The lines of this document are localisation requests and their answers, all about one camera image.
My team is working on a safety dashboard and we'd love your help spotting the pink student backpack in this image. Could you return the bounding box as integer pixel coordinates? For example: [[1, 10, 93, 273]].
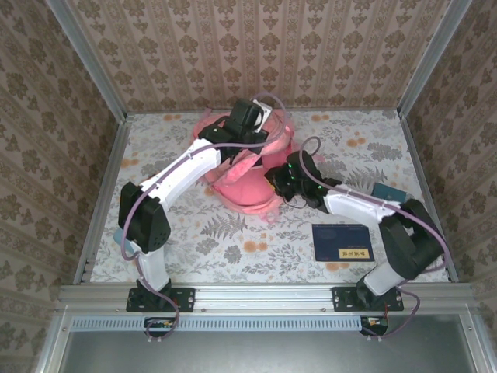
[[189, 107, 327, 225]]

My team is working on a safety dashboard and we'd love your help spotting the aluminium corner post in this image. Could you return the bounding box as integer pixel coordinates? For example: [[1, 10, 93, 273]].
[[44, 0, 129, 121], [396, 0, 474, 117]]

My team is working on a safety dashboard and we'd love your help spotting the grey metal sheet panel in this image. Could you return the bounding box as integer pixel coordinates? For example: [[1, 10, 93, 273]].
[[57, 315, 481, 373]]

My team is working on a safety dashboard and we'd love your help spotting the floral tablecloth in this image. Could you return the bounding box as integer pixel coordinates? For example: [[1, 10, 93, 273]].
[[89, 110, 451, 284]]

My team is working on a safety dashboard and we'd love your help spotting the aluminium front rail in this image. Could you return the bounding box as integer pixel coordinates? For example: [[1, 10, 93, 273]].
[[54, 282, 481, 314]]

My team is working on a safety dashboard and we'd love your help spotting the large navy book yellow label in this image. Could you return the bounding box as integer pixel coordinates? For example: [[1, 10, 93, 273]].
[[311, 223, 377, 263]]

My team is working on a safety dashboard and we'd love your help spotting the black right camera cable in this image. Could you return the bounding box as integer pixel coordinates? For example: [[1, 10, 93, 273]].
[[282, 192, 311, 209]]

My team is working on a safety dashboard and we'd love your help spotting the white slotted cable duct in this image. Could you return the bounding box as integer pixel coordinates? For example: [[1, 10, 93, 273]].
[[71, 315, 364, 333]]

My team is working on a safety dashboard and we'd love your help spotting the aluminium outer frame bar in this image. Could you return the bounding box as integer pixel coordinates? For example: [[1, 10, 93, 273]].
[[460, 312, 496, 373], [33, 310, 73, 373]]

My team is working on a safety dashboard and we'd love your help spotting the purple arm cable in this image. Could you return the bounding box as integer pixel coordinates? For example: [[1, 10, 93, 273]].
[[122, 92, 290, 345], [298, 135, 447, 343]]

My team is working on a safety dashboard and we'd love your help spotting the dark teal box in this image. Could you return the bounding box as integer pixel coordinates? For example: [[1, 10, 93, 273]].
[[370, 182, 408, 203]]

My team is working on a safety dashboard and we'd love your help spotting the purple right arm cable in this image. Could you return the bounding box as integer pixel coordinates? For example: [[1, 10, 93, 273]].
[[298, 135, 447, 343]]

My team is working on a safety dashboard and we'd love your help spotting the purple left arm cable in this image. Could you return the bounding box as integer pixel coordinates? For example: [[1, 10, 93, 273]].
[[122, 92, 290, 345]]

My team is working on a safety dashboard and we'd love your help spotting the aluminium side rail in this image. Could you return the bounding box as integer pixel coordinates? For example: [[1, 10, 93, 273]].
[[73, 116, 133, 284], [398, 114, 460, 284]]

